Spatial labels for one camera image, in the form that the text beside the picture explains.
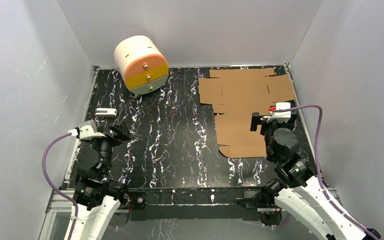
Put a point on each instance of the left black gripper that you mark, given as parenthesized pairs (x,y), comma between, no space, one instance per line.
(119,133)

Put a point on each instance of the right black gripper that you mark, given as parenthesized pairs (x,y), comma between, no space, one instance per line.
(257,119)

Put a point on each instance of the brown cardboard box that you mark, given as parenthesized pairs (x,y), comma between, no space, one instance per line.
(235,94)

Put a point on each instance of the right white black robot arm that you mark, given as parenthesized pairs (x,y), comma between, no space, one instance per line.
(297,188)

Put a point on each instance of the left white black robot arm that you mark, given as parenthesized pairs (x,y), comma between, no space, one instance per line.
(96,198)

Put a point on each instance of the small white rectangular block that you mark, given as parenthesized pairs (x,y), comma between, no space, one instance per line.
(106,112)

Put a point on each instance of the round white drawer cabinet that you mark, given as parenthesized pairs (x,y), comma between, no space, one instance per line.
(142,66)

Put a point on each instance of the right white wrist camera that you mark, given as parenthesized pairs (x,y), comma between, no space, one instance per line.
(279,112)

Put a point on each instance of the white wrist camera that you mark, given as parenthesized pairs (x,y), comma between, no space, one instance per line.
(88,130)
(279,112)

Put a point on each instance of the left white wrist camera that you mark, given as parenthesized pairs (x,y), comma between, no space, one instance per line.
(88,130)

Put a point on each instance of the aluminium front rail frame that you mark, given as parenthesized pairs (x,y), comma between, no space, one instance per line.
(194,203)

